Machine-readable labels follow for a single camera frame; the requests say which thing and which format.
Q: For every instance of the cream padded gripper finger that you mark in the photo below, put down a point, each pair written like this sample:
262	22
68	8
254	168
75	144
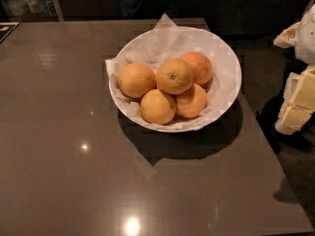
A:
299	102

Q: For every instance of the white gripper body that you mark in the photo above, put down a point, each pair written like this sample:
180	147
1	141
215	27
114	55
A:
306	38

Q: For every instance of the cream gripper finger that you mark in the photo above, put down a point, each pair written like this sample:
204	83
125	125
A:
287	38

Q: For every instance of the orange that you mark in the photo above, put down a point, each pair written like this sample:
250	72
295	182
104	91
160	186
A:
192	102
157	107
136	79
201	66
174	76

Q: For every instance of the white ceramic bowl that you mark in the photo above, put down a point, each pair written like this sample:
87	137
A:
226	69

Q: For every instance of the white paper liner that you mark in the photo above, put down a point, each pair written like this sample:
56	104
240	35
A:
164	43

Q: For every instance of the glass shelf with containers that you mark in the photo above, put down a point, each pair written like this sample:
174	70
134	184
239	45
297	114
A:
30	10

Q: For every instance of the black framed card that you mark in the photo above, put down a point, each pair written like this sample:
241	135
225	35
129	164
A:
6	28

